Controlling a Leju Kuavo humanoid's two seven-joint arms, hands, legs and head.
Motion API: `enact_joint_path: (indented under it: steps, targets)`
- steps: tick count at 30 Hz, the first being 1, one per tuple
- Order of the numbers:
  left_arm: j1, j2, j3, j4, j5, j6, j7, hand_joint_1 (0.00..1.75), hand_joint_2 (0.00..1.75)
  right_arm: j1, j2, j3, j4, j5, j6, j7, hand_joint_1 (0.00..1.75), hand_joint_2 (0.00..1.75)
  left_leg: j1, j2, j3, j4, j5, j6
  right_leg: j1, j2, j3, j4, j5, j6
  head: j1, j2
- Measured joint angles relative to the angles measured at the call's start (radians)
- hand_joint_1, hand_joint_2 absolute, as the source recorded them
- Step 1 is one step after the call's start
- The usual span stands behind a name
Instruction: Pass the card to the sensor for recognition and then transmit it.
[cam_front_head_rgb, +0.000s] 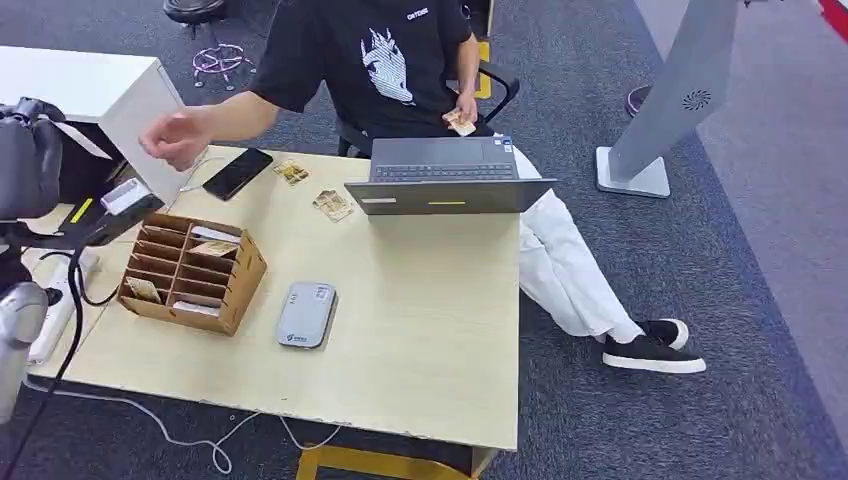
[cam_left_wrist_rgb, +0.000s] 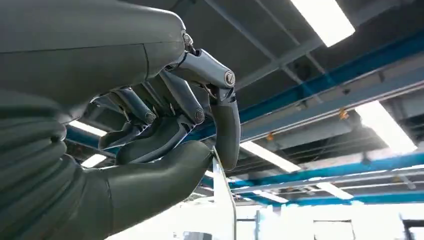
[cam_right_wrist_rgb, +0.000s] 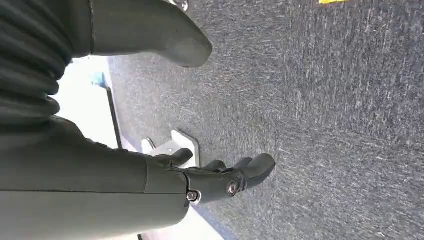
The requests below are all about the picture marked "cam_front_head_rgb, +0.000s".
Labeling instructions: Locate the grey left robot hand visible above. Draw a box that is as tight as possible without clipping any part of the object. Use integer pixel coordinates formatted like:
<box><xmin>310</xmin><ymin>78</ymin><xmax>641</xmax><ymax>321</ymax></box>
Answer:
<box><xmin>0</xmin><ymin>97</ymin><xmax>166</xmax><ymax>251</ymax></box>

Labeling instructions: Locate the person's left hand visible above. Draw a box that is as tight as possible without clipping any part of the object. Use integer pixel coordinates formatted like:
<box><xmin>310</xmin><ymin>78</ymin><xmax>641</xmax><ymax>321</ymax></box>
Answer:
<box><xmin>450</xmin><ymin>91</ymin><xmax>480</xmax><ymax>128</ymax></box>

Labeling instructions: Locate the person's right hand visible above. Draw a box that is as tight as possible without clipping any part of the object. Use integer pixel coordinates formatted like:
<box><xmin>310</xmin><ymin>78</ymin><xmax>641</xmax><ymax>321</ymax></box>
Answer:
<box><xmin>139</xmin><ymin>109</ymin><xmax>215</xmax><ymax>173</ymax></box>

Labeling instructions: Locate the stack of printed cards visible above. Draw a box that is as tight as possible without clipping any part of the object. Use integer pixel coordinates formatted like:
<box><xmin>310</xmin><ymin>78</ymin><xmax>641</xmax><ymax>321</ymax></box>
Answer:
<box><xmin>441</xmin><ymin>109</ymin><xmax>478</xmax><ymax>138</ymax></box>

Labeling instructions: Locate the black box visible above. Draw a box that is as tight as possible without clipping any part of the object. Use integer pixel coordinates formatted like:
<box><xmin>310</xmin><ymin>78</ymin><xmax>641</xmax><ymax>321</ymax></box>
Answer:
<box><xmin>56</xmin><ymin>122</ymin><xmax>128</xmax><ymax>205</ymax></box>

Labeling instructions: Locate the white cabinet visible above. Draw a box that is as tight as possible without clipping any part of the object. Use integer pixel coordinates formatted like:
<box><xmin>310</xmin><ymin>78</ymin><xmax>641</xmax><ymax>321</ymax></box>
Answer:
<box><xmin>0</xmin><ymin>44</ymin><xmax>208</xmax><ymax>205</ymax></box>

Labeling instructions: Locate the black device with yellow label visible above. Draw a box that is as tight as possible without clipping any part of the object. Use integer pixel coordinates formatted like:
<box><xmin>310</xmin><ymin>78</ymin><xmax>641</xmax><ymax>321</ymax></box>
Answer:
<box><xmin>57</xmin><ymin>195</ymin><xmax>111</xmax><ymax>238</ymax></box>

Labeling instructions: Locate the black smartphone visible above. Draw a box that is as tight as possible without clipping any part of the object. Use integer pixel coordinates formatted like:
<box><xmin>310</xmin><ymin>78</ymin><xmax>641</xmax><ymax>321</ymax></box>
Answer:
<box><xmin>201</xmin><ymin>146</ymin><xmax>275</xmax><ymax>202</ymax></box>

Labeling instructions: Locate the grey laptop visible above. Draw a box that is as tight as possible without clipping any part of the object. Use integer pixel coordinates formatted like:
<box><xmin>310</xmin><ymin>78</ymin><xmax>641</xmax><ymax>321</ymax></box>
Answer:
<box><xmin>344</xmin><ymin>135</ymin><xmax>559</xmax><ymax>217</ymax></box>

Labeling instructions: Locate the black stool with chrome base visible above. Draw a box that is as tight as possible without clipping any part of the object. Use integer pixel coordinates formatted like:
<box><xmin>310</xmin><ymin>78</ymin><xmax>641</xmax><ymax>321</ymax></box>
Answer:
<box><xmin>162</xmin><ymin>0</ymin><xmax>258</xmax><ymax>92</ymax></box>

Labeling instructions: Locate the person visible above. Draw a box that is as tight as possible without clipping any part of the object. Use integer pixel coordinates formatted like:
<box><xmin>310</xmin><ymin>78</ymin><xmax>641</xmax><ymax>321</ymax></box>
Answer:
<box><xmin>139</xmin><ymin>0</ymin><xmax>708</xmax><ymax>376</ymax></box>

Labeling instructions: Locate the beige printed card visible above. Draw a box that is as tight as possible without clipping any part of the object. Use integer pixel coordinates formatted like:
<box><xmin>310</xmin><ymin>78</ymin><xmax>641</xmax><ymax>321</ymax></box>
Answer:
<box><xmin>188</xmin><ymin>240</ymin><xmax>241</xmax><ymax>259</ymax></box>
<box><xmin>124</xmin><ymin>276</ymin><xmax>164</xmax><ymax>307</ymax></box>

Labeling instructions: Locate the white power strip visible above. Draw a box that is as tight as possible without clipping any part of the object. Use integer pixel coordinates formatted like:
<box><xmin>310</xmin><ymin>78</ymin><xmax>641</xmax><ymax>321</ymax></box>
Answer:
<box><xmin>26</xmin><ymin>251</ymin><xmax>101</xmax><ymax>365</ymax></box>

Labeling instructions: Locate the wooden slotted card box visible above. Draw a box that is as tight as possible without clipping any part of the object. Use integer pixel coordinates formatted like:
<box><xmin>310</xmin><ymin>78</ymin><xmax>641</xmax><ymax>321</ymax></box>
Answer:
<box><xmin>117</xmin><ymin>211</ymin><xmax>269</xmax><ymax>338</ymax></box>

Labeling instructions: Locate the purple round object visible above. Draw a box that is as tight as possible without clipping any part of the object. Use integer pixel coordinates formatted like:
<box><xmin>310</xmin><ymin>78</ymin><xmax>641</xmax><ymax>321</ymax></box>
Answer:
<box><xmin>625</xmin><ymin>84</ymin><xmax>655</xmax><ymax>119</ymax></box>

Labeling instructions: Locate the pale printed card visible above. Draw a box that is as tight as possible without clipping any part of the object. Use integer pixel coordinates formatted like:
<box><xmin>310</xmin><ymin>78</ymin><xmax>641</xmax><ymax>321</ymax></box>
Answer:
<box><xmin>170</xmin><ymin>301</ymin><xmax>223</xmax><ymax>319</ymax></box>

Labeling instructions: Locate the grey kiosk stand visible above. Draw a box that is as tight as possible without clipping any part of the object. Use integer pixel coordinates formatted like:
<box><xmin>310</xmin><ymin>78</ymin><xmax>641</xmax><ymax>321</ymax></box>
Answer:
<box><xmin>596</xmin><ymin>0</ymin><xmax>741</xmax><ymax>200</ymax></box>

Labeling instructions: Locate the yellow wooden stool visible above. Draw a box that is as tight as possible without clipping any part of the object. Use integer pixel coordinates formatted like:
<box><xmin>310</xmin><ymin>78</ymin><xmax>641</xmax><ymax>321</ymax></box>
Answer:
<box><xmin>296</xmin><ymin>445</ymin><xmax>498</xmax><ymax>480</ymax></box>

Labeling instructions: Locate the thin white phone cable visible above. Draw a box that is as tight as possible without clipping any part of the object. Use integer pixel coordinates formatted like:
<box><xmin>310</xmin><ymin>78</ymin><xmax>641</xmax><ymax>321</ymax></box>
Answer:
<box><xmin>177</xmin><ymin>155</ymin><xmax>228</xmax><ymax>195</ymax></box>

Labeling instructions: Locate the black plug with cable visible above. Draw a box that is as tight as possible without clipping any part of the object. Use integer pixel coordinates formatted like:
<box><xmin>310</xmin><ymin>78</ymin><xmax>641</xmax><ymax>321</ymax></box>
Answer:
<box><xmin>38</xmin><ymin>248</ymin><xmax>128</xmax><ymax>309</ymax></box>

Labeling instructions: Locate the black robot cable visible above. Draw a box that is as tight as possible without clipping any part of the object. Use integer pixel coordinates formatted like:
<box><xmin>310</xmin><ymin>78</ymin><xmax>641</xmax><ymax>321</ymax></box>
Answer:
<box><xmin>0</xmin><ymin>246</ymin><xmax>89</xmax><ymax>480</ymax></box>

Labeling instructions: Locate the white power cable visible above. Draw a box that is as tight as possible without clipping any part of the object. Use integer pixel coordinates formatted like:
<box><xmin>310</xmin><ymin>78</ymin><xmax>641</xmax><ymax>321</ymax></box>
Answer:
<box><xmin>21</xmin><ymin>376</ymin><xmax>343</xmax><ymax>476</ymax></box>

